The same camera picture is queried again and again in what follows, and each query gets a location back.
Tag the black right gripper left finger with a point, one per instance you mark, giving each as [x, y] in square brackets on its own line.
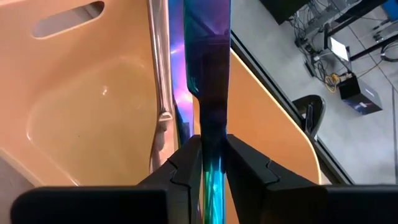
[183, 186]

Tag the black aluminium table frame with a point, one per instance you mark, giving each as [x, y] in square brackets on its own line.
[275, 93]

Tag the white flat device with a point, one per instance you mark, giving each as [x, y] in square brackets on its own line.
[339, 49]

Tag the blue box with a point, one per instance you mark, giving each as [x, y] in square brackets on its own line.
[391, 7]

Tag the yellow plastic bin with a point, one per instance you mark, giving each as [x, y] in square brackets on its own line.
[77, 109]

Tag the iridescent metal knife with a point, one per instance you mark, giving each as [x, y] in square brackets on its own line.
[211, 109]

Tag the iridescent metal cutlery piece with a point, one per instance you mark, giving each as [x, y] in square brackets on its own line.
[160, 62]
[178, 62]

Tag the black desk frame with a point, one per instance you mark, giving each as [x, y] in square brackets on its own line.
[357, 12]

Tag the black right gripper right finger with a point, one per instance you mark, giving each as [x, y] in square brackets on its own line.
[264, 199]

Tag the black equipment box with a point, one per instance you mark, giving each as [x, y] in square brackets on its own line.
[360, 96]

